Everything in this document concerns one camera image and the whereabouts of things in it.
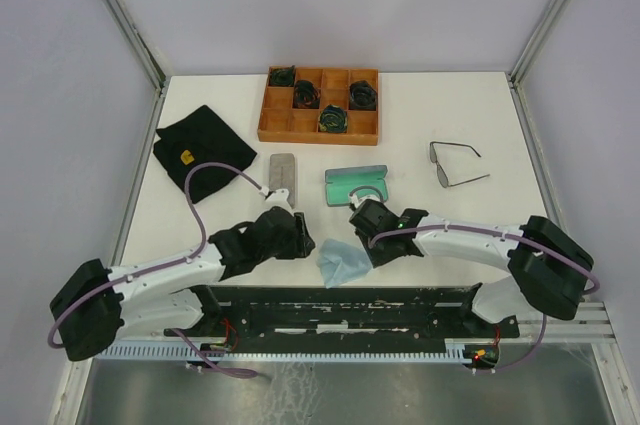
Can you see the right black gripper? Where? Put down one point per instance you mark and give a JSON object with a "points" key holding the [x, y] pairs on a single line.
{"points": [[375, 258]]}

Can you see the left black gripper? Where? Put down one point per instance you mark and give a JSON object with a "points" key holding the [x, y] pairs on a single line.
{"points": [[301, 243]]}

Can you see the grey glasses case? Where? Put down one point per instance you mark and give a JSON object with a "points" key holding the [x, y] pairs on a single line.
{"points": [[283, 174]]}

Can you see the blue glasses case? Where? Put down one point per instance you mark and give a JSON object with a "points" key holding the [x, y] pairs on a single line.
{"points": [[346, 186]]}

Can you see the thin-frame glasses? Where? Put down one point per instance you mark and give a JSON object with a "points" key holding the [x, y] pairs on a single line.
{"points": [[441, 174]]}

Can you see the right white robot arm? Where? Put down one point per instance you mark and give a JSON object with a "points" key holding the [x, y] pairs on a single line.
{"points": [[547, 272]]}

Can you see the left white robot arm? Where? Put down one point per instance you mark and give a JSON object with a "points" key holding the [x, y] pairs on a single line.
{"points": [[98, 305]]}

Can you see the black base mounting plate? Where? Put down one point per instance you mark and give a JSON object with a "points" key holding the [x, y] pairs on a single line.
{"points": [[238, 313]]}

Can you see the wooden compartment tray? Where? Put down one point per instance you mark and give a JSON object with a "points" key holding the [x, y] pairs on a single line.
{"points": [[280, 121]]}

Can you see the black cloth pouch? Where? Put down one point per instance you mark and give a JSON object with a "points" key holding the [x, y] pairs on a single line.
{"points": [[201, 137]]}

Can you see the right electronics board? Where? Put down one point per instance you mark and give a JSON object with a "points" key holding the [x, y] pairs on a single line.
{"points": [[486, 356]]}

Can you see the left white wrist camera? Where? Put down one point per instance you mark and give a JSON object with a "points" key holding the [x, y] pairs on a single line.
{"points": [[278, 197]]}

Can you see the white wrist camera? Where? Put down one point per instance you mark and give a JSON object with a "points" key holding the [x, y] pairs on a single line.
{"points": [[355, 201], [278, 197]]}

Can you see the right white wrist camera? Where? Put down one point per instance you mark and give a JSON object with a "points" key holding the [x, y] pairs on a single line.
{"points": [[355, 201]]}

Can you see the white slotted cable duct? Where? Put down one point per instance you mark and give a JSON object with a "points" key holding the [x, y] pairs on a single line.
{"points": [[323, 348]]}

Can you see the right aluminium frame post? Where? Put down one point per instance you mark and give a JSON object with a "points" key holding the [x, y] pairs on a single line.
{"points": [[550, 17]]}

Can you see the aluminium frame post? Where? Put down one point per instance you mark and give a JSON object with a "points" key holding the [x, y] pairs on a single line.
{"points": [[550, 17], [133, 37]]}

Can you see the left aluminium frame post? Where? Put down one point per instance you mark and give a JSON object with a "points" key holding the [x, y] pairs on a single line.
{"points": [[133, 37]]}

